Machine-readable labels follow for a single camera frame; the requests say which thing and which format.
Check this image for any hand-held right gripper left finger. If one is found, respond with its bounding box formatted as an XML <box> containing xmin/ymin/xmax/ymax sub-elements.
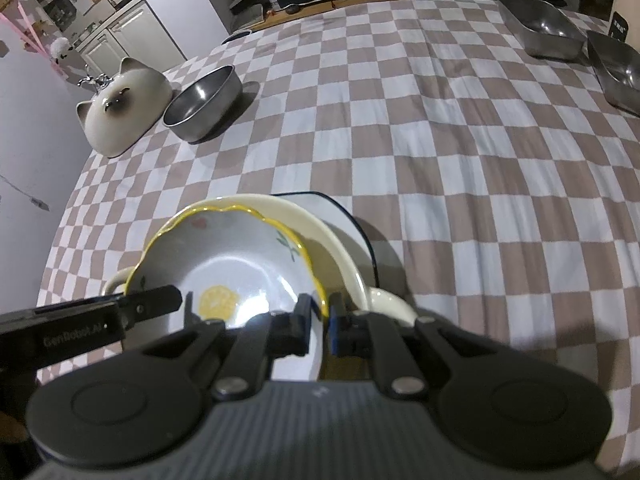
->
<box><xmin>142</xmin><ymin>292</ymin><xmax>313</xmax><ymax>402</ymax></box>

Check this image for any steel rectangular tray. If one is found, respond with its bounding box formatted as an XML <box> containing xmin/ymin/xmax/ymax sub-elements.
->
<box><xmin>495</xmin><ymin>0</ymin><xmax>586</xmax><ymax>60</ymax></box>
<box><xmin>586</xmin><ymin>30</ymin><xmax>640</xmax><ymax>119</ymax></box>

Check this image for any white kitchen base cabinet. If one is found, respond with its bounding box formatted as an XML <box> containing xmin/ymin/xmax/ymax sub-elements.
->
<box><xmin>75</xmin><ymin>0</ymin><xmax>189</xmax><ymax>77</ymax></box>

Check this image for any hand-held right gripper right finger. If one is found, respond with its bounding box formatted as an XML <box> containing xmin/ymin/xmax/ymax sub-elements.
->
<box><xmin>327</xmin><ymin>294</ymin><xmax>503</xmax><ymax>402</ymax></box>

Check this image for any cream bowl with handles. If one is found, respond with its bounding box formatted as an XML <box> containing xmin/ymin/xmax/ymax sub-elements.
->
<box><xmin>100</xmin><ymin>192</ymin><xmax>420</xmax><ymax>333</ymax></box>

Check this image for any yellow rimmed ceramic bowl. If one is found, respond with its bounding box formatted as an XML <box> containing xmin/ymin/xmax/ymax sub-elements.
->
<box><xmin>125</xmin><ymin>204</ymin><xmax>329</xmax><ymax>381</ymax></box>

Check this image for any round steel bowl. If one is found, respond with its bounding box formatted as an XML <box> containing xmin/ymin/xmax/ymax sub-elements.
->
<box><xmin>162</xmin><ymin>65</ymin><xmax>244</xmax><ymax>142</ymax></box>

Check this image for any cat face ceramic bowl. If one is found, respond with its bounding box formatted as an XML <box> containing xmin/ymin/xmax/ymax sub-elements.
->
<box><xmin>76</xmin><ymin>57</ymin><xmax>174</xmax><ymax>159</ymax></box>

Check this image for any checkered tablecloth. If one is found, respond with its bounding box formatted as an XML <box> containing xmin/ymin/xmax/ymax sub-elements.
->
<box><xmin>37</xmin><ymin>0</ymin><xmax>640</xmax><ymax>476</ymax></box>

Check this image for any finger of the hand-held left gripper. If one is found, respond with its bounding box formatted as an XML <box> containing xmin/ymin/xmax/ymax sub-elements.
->
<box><xmin>118</xmin><ymin>285</ymin><xmax>184</xmax><ymax>330</ymax></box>

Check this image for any black oven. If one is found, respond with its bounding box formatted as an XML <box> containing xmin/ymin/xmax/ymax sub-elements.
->
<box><xmin>40</xmin><ymin>0</ymin><xmax>79</xmax><ymax>31</ymax></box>

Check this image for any white plate with tree print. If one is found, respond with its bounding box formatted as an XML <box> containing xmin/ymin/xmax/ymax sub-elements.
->
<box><xmin>272</xmin><ymin>191</ymin><xmax>379</xmax><ymax>287</ymax></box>

